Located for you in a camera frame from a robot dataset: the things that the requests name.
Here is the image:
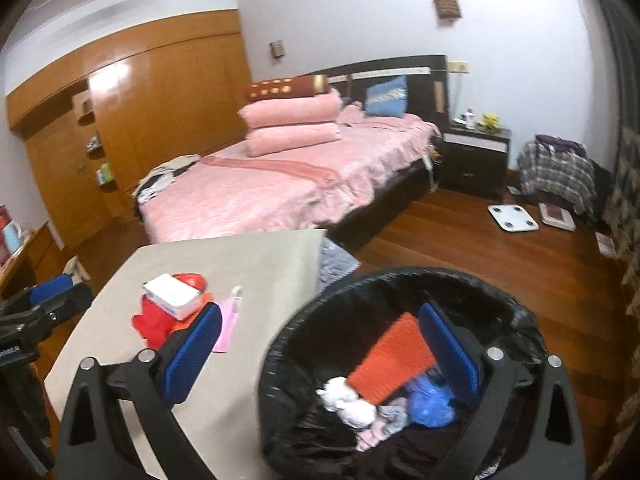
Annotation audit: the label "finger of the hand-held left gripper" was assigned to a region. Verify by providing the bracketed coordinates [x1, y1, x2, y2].
[35, 283, 94, 336]
[10, 274, 72, 311]

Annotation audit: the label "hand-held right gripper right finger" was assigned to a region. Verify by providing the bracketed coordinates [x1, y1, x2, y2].
[417, 301, 586, 480]

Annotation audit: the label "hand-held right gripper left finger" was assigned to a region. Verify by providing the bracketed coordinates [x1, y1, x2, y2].
[56, 301, 223, 480]

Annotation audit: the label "small pink gift bag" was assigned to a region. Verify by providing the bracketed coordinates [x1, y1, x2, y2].
[212, 286, 243, 353]

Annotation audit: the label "red glove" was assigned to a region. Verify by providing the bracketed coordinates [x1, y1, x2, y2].
[132, 295, 188, 351]

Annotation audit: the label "blue plastic bag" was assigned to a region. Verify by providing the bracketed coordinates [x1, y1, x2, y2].
[406, 372, 456, 428]

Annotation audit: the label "orange foam net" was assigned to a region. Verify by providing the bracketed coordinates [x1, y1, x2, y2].
[346, 311, 437, 406]

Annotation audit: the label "small white box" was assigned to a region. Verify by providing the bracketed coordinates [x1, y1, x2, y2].
[142, 274, 203, 321]

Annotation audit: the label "red plastic bag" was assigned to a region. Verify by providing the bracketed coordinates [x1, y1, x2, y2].
[172, 272, 208, 293]

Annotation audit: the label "pink sock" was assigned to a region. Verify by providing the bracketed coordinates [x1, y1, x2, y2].
[356, 422, 392, 452]

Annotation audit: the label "white sock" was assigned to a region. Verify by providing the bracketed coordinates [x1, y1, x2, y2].
[316, 376, 377, 428]

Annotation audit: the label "black-lined trash bin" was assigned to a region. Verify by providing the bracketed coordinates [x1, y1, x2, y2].
[257, 267, 548, 480]

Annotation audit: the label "small wooden stool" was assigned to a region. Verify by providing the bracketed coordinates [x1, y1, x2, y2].
[65, 255, 91, 283]

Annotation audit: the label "wooden desk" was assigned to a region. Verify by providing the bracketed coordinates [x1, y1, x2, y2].
[0, 220, 53, 301]

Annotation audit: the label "light blue kettle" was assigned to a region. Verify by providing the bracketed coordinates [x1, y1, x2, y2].
[2, 222, 23, 256]

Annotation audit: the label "grey covered table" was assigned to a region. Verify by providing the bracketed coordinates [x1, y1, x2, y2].
[44, 229, 328, 480]

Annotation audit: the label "grey quilted mat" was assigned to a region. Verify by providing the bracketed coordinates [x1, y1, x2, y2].
[317, 237, 361, 301]

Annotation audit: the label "pile of clothes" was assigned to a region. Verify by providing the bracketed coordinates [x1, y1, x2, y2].
[131, 155, 202, 206]

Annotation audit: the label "white bathroom scale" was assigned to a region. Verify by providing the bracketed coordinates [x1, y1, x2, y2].
[488, 203, 540, 232]

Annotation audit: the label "dark wooden bed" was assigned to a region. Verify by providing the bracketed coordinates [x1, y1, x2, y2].
[132, 55, 448, 256]

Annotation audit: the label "red and white scale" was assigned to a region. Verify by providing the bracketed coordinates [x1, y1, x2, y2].
[539, 202, 577, 232]

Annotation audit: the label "pink bedspread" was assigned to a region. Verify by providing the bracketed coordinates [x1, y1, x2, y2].
[137, 112, 443, 243]

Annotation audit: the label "dark nightstand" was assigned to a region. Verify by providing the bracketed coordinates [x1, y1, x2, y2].
[440, 122, 512, 201]

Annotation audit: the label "plaid cloth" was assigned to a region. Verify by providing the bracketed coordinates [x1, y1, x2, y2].
[516, 140, 596, 211]

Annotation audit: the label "wooden wardrobe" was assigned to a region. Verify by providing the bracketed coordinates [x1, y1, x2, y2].
[5, 8, 253, 251]

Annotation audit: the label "patterned curtain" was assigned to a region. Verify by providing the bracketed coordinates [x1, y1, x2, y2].
[570, 0, 640, 480]

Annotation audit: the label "folded pink quilt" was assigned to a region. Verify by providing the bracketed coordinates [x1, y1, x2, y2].
[246, 122, 342, 157]

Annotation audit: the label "dark garment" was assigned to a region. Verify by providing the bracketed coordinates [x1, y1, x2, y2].
[535, 134, 586, 153]

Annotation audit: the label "crumpled pink blanket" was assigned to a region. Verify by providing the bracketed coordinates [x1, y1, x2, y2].
[337, 101, 396, 128]

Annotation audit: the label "stacked pink pillows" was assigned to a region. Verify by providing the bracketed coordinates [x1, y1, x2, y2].
[237, 89, 343, 128]

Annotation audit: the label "blue pillow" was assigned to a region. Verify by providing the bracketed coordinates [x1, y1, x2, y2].
[364, 75, 408, 117]

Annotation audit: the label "brown dotted rolled blanket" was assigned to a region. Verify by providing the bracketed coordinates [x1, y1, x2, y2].
[243, 74, 332, 102]

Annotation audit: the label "large wall lamp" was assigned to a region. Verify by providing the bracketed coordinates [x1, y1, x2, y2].
[433, 0, 462, 22]

